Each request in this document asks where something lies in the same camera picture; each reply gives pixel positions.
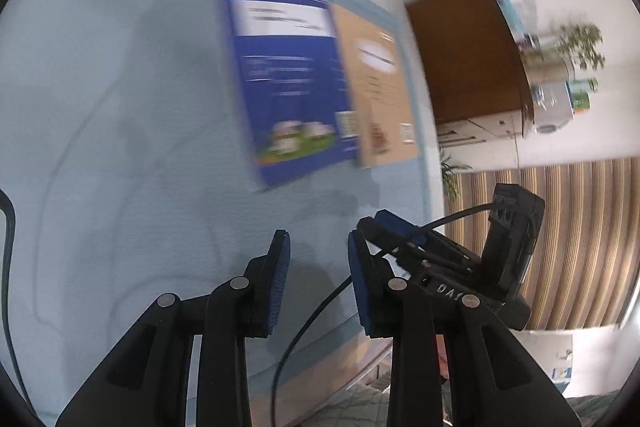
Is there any pale blue storage box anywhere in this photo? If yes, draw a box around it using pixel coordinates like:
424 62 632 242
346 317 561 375
530 82 573 134

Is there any striped brown rug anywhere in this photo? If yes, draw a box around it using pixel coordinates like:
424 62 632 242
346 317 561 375
442 157 640 333

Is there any white cardboard box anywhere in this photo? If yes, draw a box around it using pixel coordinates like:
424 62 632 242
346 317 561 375
542 332 576 400

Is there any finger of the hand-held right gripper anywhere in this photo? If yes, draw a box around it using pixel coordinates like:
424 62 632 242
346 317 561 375
374 209 437 249
356 217 402 259

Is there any small leafy plant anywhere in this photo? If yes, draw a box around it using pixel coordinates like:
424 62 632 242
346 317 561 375
439 147 473 202

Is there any brown wooden cabinet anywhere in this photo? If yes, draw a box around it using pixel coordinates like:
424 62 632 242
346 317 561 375
404 0 535 138

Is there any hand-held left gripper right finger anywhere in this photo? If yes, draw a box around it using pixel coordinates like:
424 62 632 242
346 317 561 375
347 229 571 427

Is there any quilted patterned cloth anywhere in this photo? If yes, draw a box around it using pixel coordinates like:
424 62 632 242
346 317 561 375
295 369 401 427

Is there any small green box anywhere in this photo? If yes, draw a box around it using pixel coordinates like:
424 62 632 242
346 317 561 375
567 78 599 114

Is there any royal blue paperback book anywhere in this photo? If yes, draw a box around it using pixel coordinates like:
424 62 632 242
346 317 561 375
214 0 362 194

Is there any tan paperback book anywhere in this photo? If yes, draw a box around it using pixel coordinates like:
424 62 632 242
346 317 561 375
330 2 422 170

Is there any green potted plant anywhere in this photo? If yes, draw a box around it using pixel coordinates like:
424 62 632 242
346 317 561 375
522 22 606 75

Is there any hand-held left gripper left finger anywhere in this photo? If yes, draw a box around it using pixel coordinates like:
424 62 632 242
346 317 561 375
55 229 292 427

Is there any white drawer unit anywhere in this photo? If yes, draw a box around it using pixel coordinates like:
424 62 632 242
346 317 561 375
436 114 523 172

